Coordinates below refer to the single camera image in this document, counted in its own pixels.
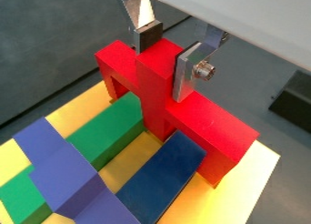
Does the blue long block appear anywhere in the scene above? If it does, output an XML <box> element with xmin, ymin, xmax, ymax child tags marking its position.
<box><xmin>117</xmin><ymin>131</ymin><xmax>207</xmax><ymax>224</ymax></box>

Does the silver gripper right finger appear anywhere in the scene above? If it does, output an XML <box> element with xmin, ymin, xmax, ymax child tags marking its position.
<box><xmin>173</xmin><ymin>20</ymin><xmax>230</xmax><ymax>103</ymax></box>

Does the purple cross-shaped block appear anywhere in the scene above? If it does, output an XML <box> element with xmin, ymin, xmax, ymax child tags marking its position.
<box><xmin>14</xmin><ymin>117</ymin><xmax>141</xmax><ymax>224</ymax></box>

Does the yellow base board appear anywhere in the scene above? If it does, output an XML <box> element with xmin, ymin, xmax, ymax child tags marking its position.
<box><xmin>0</xmin><ymin>83</ymin><xmax>279</xmax><ymax>224</ymax></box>

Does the black block holder stand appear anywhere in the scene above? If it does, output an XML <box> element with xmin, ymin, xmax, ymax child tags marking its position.
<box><xmin>269</xmin><ymin>71</ymin><xmax>311</xmax><ymax>134</ymax></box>

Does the red cross-shaped block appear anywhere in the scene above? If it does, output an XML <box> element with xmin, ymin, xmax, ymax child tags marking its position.
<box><xmin>95</xmin><ymin>38</ymin><xmax>259</xmax><ymax>186</ymax></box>

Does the green long block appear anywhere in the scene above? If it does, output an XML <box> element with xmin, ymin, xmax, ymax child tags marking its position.
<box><xmin>2</xmin><ymin>93</ymin><xmax>145</xmax><ymax>224</ymax></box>

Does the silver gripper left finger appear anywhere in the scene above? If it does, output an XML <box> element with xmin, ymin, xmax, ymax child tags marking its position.
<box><xmin>121</xmin><ymin>0</ymin><xmax>163</xmax><ymax>54</ymax></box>

